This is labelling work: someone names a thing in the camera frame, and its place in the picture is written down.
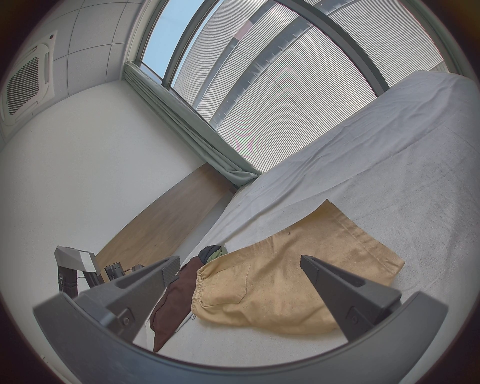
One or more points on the dark grey garment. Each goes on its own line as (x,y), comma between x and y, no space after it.
(207,252)

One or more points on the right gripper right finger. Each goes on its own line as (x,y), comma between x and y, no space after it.
(348,300)

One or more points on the white ceiling air conditioner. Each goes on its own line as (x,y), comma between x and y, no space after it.
(26,82)

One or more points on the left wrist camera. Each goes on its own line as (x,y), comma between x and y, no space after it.
(114,270)

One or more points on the bed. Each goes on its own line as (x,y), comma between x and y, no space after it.
(375,168)

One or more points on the brown garment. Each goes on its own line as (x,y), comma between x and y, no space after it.
(172,303)

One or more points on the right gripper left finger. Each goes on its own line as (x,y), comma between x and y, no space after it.
(142,292)

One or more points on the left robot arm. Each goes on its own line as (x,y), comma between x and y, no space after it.
(69,258)

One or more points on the window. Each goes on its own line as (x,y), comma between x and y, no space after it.
(281,75)

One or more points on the white garment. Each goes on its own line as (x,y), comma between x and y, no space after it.
(185,322)

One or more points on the grey-green curtain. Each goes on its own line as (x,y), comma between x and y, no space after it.
(187,127)

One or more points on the tan shorts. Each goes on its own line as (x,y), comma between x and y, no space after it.
(270,285)

